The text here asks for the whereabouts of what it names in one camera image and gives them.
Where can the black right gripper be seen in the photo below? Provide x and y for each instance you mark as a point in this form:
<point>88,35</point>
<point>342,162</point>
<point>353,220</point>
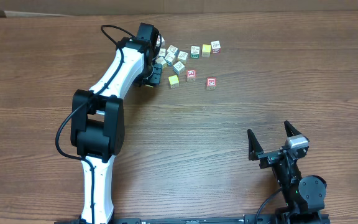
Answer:
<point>270,157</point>

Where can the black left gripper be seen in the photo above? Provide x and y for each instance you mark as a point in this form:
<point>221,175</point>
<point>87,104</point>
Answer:
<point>155,77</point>

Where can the yellow top picture block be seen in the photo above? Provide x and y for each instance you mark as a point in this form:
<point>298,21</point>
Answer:
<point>173,81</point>

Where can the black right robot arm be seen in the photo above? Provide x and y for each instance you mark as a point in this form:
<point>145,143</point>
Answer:
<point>304,196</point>

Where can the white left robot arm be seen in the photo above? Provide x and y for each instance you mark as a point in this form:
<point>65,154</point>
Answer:
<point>97,118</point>

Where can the yellow G letter block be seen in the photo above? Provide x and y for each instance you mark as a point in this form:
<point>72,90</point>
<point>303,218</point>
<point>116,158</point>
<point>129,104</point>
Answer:
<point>161,61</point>

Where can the blue edged centre block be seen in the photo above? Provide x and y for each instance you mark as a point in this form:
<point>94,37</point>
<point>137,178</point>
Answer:
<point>170,59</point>

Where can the blue edged block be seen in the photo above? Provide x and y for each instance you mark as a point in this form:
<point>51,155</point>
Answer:
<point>173,50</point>
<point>170,59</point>

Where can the small rear centre block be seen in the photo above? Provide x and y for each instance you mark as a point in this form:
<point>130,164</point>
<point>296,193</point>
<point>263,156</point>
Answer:
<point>162,52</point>

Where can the blue edged rear block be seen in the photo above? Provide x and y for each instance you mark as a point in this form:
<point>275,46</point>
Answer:
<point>173,50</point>

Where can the far rear cluster block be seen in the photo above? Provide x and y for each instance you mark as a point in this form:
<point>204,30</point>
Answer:
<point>160,42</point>

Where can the red E block rear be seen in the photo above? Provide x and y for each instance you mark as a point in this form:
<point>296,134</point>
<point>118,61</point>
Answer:
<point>190,75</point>

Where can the red e block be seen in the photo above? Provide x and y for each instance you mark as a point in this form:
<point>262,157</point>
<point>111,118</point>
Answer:
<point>211,83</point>
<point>190,75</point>

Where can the green B letter block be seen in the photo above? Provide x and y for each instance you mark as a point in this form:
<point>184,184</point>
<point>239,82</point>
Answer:
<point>195,52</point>

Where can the red E block front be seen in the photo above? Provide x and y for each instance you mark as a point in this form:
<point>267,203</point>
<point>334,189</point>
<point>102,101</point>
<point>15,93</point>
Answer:
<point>211,83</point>

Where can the yellow top hand block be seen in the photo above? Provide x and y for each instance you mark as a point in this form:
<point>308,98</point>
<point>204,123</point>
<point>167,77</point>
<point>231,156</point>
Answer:
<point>206,50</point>

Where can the red number 3 block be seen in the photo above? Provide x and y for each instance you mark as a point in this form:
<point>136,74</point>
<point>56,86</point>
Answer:
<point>215,47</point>

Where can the brown cardboard backdrop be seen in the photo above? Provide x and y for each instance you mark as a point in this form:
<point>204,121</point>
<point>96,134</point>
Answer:
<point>21,8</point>

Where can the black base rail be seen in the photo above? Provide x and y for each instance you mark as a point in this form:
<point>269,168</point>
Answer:
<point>246,219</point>

